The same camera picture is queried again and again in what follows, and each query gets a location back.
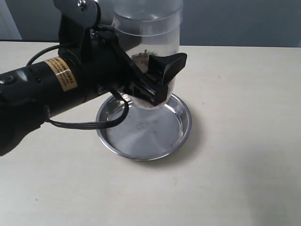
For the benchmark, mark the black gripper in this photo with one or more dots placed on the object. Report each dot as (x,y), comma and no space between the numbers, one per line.
(104,61)

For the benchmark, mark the clear plastic bottle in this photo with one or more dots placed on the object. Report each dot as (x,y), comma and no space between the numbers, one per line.
(148,28)

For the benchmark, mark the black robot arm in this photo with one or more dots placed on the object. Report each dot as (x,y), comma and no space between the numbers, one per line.
(32,95)

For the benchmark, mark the round steel tray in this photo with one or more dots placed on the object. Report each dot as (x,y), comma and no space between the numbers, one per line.
(146,135)

